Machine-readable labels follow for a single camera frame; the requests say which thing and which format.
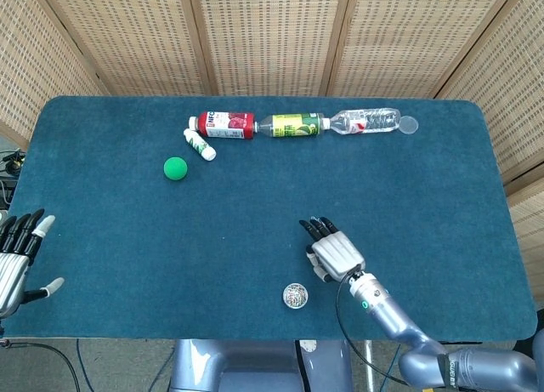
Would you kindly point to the blue grey robot torso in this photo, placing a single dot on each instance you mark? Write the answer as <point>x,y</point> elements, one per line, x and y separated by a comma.
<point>255,362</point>

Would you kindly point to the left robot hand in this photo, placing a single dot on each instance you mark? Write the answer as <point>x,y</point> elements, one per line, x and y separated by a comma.
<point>10,273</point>

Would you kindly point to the clear round plastic lid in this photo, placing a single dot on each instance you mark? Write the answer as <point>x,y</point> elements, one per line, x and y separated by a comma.
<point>410,126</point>

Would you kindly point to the metal table leg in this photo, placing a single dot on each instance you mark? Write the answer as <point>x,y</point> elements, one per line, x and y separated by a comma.
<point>370,358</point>

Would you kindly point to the small white green bottle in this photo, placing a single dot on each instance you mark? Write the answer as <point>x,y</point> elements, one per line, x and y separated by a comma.
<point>199,144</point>

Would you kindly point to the round tin of clips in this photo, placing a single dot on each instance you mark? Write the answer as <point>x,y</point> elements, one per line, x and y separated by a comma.
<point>296,296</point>

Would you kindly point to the red juice bottle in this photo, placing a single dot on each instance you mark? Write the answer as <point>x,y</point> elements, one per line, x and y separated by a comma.
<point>225,126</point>

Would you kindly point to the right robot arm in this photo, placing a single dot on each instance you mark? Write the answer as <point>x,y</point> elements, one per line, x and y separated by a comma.
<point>395,319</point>

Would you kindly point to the blue felt table cover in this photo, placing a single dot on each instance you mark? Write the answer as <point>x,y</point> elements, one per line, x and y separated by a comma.
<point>255,188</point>

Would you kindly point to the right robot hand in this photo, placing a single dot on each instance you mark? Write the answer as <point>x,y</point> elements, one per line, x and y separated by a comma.
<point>338,256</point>

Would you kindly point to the clear water bottle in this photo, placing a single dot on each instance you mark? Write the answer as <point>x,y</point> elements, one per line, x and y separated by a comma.
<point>365,121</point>

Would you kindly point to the woven folding screen panel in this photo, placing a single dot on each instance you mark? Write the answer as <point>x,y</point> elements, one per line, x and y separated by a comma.
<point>272,39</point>
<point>531,239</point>
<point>416,39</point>
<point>510,90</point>
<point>34,69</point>
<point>136,39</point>

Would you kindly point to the green foam ball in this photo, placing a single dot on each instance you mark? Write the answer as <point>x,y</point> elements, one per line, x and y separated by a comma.
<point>175,168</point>

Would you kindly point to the green yellow tea bottle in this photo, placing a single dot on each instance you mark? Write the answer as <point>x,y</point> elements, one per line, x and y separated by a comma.
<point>293,125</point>

